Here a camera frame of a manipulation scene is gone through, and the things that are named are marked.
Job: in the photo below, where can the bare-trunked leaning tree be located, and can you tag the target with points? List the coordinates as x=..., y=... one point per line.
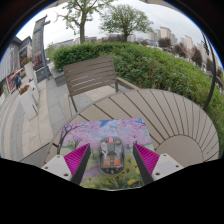
x=82, y=26

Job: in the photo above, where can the white flower planter box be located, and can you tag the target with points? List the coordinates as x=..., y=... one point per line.
x=28, y=103
x=29, y=71

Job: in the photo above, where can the person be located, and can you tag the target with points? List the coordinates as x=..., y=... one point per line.
x=17, y=81

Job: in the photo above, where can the green hedge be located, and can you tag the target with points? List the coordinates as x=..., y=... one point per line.
x=166, y=70

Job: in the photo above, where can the transparent computer mouse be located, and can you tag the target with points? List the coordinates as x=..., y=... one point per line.
x=111, y=156

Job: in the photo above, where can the flower print mouse pad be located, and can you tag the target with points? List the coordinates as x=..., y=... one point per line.
x=96, y=131

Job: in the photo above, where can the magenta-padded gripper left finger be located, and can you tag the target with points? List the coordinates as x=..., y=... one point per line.
x=76, y=159

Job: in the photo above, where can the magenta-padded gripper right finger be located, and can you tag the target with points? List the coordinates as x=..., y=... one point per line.
x=147, y=159

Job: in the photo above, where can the distant apartment buildings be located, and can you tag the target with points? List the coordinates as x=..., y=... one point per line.
x=166, y=35

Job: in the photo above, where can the grey slatted outdoor chair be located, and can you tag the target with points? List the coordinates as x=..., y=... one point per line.
x=90, y=75

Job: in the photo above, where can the tall grey sign pillar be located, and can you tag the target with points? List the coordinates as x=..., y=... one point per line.
x=40, y=50

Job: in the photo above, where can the dark curved parasol pole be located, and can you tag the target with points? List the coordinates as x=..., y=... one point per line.
x=212, y=73

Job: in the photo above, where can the round-crowned green tree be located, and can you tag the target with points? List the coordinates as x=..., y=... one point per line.
x=126, y=20

